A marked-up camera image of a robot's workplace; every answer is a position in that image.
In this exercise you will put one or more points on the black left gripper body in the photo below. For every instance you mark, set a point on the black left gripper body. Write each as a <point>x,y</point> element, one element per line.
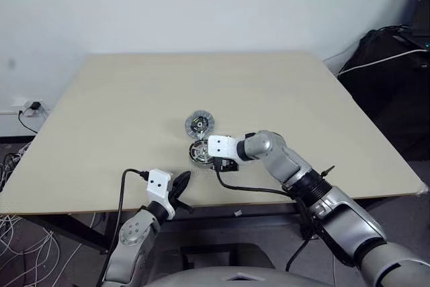
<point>174,193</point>

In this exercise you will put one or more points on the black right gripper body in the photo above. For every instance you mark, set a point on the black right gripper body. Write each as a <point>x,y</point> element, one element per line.
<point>226,165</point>

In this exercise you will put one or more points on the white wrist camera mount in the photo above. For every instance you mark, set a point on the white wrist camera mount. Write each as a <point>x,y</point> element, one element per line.
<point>221,147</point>
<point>158,183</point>

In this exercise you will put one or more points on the white wall socket strip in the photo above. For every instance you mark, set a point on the white wall socket strip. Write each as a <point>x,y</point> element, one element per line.
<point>20,103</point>

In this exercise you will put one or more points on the small grey block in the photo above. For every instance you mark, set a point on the small grey block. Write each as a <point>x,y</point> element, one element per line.
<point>238,213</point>

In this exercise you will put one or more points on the black power plug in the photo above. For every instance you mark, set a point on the black power plug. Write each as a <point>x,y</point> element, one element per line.
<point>36,105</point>

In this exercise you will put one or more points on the black laptop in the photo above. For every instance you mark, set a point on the black laptop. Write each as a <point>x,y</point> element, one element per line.
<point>423,8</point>

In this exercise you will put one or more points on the black bag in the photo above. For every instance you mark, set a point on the black bag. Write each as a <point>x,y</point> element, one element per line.
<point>379,92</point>

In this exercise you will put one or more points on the black table frame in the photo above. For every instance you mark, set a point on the black table frame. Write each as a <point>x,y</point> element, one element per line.
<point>74,233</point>

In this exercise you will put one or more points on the black rotor disc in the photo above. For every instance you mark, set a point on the black rotor disc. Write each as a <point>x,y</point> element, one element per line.
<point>198,152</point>

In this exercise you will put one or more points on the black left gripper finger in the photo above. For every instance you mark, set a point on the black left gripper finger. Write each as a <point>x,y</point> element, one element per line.
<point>184,207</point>
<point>183,181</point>

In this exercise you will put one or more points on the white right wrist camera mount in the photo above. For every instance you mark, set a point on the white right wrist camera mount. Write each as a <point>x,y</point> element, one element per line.
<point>221,147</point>

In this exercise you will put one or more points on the grey robot torso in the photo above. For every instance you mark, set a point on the grey robot torso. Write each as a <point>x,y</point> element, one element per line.
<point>201,278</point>

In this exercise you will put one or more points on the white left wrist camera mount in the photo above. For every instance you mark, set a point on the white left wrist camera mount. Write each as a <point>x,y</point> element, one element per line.
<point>158,183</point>

